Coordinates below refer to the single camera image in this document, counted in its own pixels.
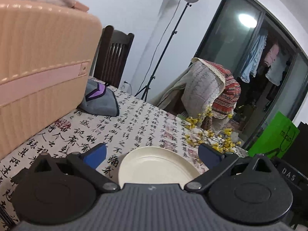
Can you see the calligraphy printed tablecloth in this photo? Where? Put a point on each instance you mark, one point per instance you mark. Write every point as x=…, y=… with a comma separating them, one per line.
x=144, y=125

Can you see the grey purple folded cloth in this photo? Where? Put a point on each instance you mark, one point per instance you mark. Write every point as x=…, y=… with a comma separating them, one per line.
x=98, y=103

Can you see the yellow blossom branch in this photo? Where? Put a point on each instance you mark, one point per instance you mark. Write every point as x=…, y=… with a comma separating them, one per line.
x=192, y=120

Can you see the green paper bag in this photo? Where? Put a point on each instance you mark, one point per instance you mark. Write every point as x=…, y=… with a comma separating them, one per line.
x=269, y=137

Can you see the red patterned blanket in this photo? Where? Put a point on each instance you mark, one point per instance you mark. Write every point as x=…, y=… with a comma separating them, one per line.
x=228, y=93

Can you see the dark framed sliding glass door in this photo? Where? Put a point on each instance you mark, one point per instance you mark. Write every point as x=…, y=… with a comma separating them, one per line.
x=231, y=41

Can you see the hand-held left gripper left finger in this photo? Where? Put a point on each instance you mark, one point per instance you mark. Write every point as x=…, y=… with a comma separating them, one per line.
x=96, y=156

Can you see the black paper bag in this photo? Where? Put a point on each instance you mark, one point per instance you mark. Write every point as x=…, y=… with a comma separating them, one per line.
x=302, y=137

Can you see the white quilted cloth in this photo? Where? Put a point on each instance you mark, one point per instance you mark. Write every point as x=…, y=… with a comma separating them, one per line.
x=202, y=86

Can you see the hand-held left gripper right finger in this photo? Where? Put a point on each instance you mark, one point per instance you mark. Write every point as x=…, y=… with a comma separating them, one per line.
x=210, y=158

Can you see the pink ribbed vanity suitcase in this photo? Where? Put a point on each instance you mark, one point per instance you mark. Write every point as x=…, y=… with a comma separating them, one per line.
x=36, y=53

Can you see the white wall outlet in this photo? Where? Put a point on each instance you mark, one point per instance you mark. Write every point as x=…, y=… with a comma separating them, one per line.
x=125, y=83

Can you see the light blue hanging shirt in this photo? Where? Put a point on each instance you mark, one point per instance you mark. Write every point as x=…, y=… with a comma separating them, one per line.
x=255, y=55

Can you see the pink hanging garment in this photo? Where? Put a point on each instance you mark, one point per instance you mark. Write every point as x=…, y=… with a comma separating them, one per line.
x=273, y=53

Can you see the beige cloth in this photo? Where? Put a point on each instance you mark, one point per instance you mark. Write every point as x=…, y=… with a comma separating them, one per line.
x=173, y=93

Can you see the white hanging garment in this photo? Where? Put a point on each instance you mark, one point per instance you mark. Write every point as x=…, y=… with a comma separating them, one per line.
x=279, y=72

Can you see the dark wooden chair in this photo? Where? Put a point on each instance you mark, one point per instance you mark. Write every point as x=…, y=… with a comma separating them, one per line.
x=115, y=36

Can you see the cream plate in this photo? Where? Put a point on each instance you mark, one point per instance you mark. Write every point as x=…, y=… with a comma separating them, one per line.
x=156, y=166

